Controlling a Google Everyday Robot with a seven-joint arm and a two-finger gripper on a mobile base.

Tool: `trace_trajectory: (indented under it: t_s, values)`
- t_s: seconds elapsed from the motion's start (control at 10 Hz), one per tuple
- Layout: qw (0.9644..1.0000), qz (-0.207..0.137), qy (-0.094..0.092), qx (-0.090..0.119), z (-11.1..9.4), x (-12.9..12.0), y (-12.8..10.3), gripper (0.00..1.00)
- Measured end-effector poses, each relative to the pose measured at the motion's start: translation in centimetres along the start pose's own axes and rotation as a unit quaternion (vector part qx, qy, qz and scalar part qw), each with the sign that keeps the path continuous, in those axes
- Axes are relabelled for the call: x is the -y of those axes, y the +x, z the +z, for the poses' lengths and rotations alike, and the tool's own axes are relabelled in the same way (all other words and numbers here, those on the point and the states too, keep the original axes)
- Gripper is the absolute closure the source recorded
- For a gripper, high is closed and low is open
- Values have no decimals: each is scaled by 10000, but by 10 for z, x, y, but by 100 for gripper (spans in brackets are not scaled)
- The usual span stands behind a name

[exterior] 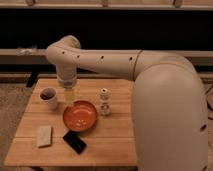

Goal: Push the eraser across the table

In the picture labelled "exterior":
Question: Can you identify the translucent cylindrical end effector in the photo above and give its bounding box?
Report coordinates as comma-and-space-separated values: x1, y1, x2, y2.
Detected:
57, 76, 77, 102

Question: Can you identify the black rectangular eraser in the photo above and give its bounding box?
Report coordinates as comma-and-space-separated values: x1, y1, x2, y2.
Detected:
63, 131, 87, 154

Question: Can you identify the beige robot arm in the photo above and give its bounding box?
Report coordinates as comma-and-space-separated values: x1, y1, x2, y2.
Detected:
46, 35, 208, 171

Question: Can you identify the white cup with dark liquid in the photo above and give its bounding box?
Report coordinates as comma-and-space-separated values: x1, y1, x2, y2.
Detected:
39, 87, 58, 110

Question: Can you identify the orange bowl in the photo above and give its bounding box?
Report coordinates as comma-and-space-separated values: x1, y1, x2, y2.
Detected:
63, 100, 97, 132

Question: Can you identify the small white stacked bottle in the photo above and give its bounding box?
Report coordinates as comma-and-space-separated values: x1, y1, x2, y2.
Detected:
99, 88, 110, 116

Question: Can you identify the beige sponge block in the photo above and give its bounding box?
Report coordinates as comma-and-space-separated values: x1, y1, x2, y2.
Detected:
37, 125, 52, 148

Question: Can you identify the wooden shelf rail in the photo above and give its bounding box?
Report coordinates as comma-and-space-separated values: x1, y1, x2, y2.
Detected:
0, 49, 213, 66

